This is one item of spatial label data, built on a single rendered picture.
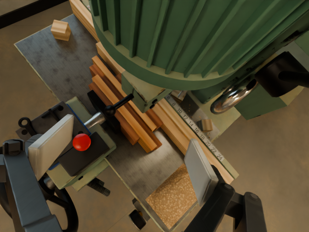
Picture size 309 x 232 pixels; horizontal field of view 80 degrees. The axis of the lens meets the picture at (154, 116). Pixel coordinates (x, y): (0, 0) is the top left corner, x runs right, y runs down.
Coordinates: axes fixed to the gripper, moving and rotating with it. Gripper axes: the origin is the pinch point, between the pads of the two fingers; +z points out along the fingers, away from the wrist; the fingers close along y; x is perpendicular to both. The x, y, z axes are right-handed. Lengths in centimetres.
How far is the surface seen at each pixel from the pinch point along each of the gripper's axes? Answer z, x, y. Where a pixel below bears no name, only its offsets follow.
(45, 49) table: 34.4, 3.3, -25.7
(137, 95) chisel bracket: 13.8, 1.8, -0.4
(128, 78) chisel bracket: 14.2, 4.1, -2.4
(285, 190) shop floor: 94, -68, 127
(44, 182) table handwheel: 21.6, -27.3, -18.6
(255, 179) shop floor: 97, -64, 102
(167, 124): 22.9, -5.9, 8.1
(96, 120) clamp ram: 19.5, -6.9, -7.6
